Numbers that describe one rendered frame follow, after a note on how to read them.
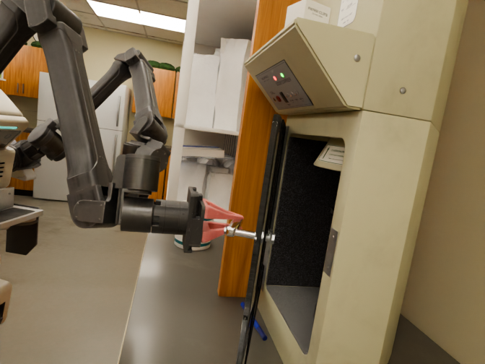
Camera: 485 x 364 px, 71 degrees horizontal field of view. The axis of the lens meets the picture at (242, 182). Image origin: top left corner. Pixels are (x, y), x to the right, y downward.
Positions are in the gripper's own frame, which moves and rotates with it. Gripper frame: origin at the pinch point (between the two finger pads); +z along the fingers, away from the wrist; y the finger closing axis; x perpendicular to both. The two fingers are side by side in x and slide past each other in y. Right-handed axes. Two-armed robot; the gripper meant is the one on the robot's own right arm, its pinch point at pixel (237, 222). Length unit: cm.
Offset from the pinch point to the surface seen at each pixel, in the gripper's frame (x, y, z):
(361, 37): -14.2, 30.1, 9.8
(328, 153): -1.7, 14.2, 14.3
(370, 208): -14.4, 7.5, 15.8
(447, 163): 15, 15, 55
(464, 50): 18, 43, 56
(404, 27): -14.3, 32.6, 15.6
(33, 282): 218, -120, -101
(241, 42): 115, 59, 18
